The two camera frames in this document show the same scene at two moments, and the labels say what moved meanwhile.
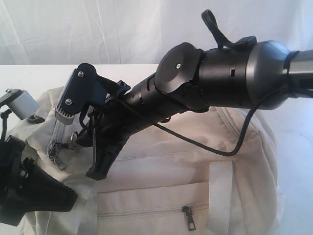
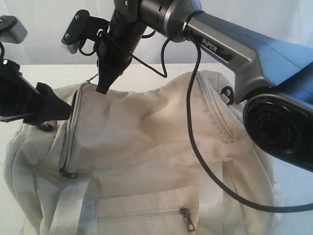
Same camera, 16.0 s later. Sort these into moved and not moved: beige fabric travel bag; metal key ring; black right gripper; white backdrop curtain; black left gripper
Moved: black right gripper; black left gripper; metal key ring
Not moved: beige fabric travel bag; white backdrop curtain
